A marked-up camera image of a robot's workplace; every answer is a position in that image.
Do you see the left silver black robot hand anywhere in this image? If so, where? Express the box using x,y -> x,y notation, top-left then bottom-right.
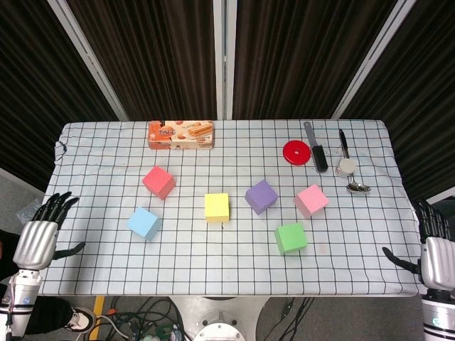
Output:
12,191 -> 87,271

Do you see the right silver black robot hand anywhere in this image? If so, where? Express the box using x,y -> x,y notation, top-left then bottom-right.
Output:
382,198 -> 455,291

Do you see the light blue foam cube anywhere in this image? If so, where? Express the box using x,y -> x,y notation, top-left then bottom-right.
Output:
127,207 -> 163,242

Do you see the red foam cube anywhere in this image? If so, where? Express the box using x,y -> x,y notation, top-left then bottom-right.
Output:
141,166 -> 177,200

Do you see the green foam cube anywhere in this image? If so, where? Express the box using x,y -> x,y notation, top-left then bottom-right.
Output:
274,222 -> 309,256

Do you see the yellow foam cube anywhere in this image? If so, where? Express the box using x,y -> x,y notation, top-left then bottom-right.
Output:
204,193 -> 230,224

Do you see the purple foam cube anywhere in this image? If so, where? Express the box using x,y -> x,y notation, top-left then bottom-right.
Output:
245,179 -> 279,216

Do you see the black trouser leg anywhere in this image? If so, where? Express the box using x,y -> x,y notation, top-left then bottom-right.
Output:
21,296 -> 74,335

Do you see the black and white sneaker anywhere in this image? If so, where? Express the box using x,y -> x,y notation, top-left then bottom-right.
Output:
65,307 -> 96,333

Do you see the metal spoon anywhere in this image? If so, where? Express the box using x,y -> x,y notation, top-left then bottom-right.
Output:
346,173 -> 372,195

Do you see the small white jar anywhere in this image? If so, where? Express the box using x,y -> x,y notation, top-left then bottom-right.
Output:
336,158 -> 357,179

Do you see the pink foam cube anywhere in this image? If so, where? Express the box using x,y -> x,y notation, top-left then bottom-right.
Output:
293,183 -> 330,219

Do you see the dark pleated curtain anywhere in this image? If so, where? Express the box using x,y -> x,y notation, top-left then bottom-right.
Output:
66,0 -> 218,121
232,0 -> 398,121
0,0 -> 120,193
340,0 -> 455,202

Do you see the black pen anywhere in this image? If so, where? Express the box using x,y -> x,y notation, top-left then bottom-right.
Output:
338,129 -> 350,159

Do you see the red round disc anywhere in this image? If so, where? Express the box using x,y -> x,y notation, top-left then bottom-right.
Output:
282,140 -> 312,166

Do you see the orange wafer snack box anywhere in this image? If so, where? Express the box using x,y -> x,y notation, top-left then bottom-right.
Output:
147,120 -> 215,151

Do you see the white black-checked tablecloth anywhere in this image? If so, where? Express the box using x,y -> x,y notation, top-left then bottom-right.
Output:
37,119 -> 427,298

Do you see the white floor cable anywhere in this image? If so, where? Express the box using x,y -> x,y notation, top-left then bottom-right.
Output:
88,314 -> 131,338

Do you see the black floor cable tangle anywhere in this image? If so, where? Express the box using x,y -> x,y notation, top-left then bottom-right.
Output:
106,297 -> 186,341

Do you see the black cable with inline box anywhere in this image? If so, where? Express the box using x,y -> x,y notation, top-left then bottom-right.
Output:
261,297 -> 317,341

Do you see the white frame post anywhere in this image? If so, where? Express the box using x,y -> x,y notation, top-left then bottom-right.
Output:
331,0 -> 417,120
212,0 -> 238,121
47,0 -> 129,121

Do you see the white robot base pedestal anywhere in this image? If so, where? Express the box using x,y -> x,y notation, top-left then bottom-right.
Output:
169,296 -> 271,341

